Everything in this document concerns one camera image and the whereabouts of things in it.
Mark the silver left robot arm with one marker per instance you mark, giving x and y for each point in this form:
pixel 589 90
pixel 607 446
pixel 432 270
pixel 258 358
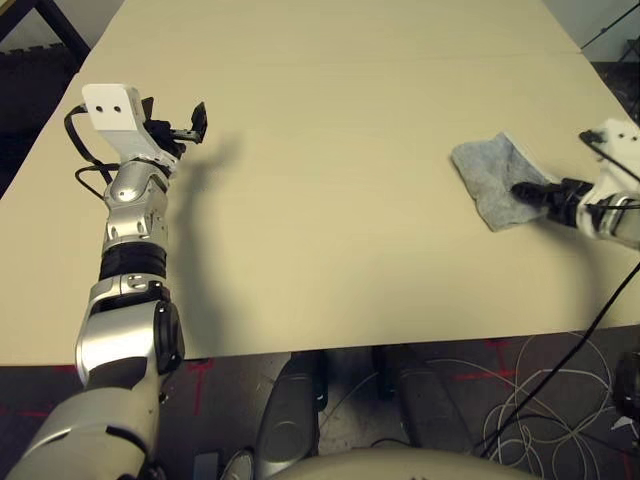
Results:
pixel 130 192

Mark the grey robot torso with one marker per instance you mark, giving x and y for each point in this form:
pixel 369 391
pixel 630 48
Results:
pixel 410 467

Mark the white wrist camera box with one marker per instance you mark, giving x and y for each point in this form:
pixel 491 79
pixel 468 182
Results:
pixel 112 110
pixel 617 135

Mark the black tripod stand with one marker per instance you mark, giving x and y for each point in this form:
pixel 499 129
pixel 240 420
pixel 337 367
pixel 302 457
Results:
pixel 610 27

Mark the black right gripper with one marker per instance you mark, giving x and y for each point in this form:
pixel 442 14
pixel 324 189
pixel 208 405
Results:
pixel 567 200

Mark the grey left robot leg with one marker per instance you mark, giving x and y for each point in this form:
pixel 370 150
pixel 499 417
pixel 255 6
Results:
pixel 290 410

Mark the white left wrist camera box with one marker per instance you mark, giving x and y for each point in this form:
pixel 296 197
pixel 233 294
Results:
pixel 112 110

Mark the grey rag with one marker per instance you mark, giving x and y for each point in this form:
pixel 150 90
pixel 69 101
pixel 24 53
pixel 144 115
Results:
pixel 485 170

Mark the red tape floor cross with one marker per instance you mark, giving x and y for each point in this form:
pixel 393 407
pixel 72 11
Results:
pixel 201 385

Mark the black table leg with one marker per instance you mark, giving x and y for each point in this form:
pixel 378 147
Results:
pixel 384 372

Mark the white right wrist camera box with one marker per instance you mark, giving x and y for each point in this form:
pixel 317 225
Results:
pixel 617 135

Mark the black foam floor mats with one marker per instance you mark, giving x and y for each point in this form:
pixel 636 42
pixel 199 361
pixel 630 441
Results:
pixel 30 100

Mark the black-framed wooden side table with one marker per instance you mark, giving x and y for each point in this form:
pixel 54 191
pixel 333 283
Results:
pixel 67 25

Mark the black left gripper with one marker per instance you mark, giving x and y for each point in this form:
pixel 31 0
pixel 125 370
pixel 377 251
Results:
pixel 167 135

